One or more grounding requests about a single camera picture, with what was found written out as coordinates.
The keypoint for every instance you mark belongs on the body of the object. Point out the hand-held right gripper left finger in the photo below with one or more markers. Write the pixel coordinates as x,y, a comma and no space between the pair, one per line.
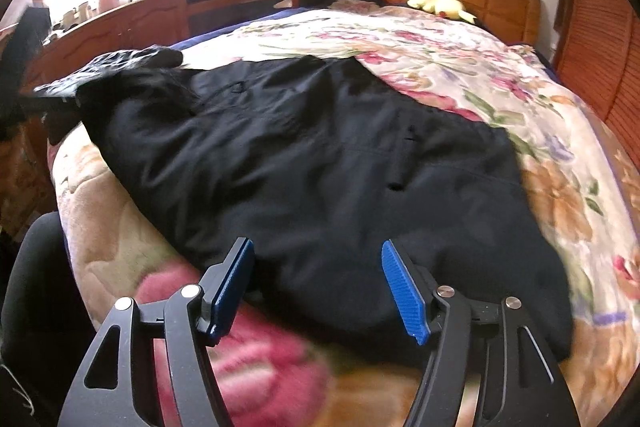
231,287

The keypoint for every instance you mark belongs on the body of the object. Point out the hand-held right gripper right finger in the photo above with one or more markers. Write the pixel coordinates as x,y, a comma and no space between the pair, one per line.
406,292

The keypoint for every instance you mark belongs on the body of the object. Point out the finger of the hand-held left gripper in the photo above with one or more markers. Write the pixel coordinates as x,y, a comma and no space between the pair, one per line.
50,103

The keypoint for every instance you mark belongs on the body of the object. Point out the black jacket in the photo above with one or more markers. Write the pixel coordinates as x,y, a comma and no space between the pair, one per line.
310,187

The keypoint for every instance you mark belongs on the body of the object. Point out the dark grey patterned cloth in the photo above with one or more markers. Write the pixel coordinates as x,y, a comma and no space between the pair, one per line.
110,69

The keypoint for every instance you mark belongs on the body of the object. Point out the wooden desk cabinet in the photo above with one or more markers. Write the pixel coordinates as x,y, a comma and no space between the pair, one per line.
150,22

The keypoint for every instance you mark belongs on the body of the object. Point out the person's dark trouser leg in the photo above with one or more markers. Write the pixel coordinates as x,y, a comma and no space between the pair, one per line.
35,307

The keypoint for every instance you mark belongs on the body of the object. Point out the navy bed sheet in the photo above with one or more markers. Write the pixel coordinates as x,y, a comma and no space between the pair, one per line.
235,27

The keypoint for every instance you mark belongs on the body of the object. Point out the floral blanket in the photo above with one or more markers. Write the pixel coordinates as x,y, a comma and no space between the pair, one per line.
450,72

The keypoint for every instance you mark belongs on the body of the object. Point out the yellow plush toy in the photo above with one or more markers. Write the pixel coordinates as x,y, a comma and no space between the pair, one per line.
440,3

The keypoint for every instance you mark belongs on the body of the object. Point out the wooden slatted wardrobe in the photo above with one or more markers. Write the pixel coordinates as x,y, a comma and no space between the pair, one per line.
600,42

